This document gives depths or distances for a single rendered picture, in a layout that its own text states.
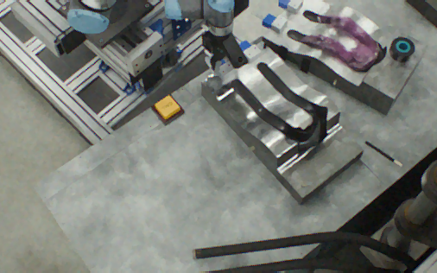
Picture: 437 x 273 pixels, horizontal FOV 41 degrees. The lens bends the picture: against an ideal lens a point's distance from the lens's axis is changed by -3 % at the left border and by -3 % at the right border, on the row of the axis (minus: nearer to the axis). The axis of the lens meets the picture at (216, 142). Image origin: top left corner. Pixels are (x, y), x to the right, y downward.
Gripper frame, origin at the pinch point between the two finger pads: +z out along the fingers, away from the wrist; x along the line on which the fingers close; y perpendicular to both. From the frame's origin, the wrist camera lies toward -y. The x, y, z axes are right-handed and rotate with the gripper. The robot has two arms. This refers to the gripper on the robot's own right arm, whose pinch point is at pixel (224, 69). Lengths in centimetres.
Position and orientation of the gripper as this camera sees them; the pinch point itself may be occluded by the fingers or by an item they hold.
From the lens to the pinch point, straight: 192.9
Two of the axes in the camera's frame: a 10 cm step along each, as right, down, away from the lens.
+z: 0.1, 4.5, 8.9
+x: -7.9, 5.5, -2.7
